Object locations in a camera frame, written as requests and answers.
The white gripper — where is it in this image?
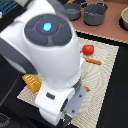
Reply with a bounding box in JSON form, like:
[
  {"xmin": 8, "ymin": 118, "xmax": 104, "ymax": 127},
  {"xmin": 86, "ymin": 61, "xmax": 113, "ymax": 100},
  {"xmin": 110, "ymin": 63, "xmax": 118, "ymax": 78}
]
[{"xmin": 35, "ymin": 83, "xmax": 86, "ymax": 126}]

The orange bread loaf toy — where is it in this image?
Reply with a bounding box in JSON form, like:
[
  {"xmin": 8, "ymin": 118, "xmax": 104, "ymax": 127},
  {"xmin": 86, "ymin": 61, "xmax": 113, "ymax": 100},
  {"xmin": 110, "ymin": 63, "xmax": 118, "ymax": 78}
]
[{"xmin": 22, "ymin": 74, "xmax": 41, "ymax": 93}]

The red toy tomato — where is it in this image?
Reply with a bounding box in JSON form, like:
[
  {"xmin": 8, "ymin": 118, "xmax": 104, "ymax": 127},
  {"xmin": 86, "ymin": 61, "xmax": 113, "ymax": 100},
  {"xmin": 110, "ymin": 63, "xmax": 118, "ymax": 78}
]
[{"xmin": 82, "ymin": 45, "xmax": 94, "ymax": 55}]

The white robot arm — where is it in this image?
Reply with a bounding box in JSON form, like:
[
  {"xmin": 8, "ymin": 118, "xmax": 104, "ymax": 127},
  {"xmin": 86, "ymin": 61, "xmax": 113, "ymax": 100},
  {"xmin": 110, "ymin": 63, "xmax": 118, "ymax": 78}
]
[{"xmin": 0, "ymin": 0, "xmax": 86, "ymax": 125}]

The beige woven placemat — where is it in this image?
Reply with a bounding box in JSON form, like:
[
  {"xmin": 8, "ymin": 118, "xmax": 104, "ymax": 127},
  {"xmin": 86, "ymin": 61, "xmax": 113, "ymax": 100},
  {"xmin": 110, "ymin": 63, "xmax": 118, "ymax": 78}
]
[{"xmin": 16, "ymin": 32, "xmax": 120, "ymax": 128}]

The small dark grey pot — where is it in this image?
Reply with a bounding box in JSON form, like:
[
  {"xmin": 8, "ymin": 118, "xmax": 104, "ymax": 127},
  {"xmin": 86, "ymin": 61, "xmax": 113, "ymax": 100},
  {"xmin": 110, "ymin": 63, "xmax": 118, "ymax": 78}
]
[{"xmin": 64, "ymin": 2, "xmax": 87, "ymax": 21}]

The large dark grey pot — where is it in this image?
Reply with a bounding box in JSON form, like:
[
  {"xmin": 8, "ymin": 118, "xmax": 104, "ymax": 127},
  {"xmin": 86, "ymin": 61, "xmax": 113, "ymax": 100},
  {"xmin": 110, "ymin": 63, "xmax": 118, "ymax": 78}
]
[{"xmin": 83, "ymin": 0, "xmax": 107, "ymax": 26}]

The beige bowl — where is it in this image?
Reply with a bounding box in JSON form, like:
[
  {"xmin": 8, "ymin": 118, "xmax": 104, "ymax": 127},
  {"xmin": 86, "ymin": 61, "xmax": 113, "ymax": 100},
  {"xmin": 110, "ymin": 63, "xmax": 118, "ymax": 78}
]
[{"xmin": 121, "ymin": 7, "xmax": 128, "ymax": 30}]

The knife with orange handle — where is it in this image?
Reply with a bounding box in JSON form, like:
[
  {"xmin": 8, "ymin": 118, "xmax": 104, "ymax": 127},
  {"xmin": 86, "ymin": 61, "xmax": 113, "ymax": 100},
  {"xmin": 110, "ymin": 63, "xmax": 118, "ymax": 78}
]
[{"xmin": 84, "ymin": 57, "xmax": 102, "ymax": 65}]

